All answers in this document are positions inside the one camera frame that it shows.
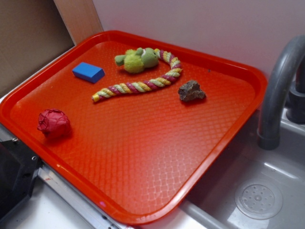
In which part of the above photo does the red crumpled paper ball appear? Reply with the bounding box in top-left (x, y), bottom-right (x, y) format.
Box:
top-left (37, 109), bottom-right (72, 139)

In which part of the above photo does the round sink drain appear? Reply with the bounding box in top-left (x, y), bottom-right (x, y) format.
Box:
top-left (234, 181), bottom-right (283, 220)

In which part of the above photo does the blue rectangular block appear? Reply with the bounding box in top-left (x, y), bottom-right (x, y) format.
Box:
top-left (72, 62), bottom-right (105, 83)

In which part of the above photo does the orange plastic tray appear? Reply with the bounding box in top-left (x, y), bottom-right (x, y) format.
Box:
top-left (0, 31), bottom-right (267, 225)

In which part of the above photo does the grey plastic faucet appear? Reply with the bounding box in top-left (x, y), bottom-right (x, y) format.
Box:
top-left (257, 35), bottom-right (305, 150)

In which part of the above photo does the brown cardboard panel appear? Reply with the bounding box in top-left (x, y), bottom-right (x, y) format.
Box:
top-left (0, 0), bottom-right (103, 96)

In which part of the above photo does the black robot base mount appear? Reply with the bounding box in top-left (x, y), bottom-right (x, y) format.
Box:
top-left (0, 138), bottom-right (41, 221)

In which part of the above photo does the green plush rope toy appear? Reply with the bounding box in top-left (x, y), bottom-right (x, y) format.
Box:
top-left (91, 48), bottom-right (182, 103)

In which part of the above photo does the grey toy sink basin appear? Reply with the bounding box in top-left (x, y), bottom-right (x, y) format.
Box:
top-left (180, 113), bottom-right (305, 229)

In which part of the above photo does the brown grey rock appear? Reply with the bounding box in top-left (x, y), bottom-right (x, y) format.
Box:
top-left (178, 80), bottom-right (206, 102)

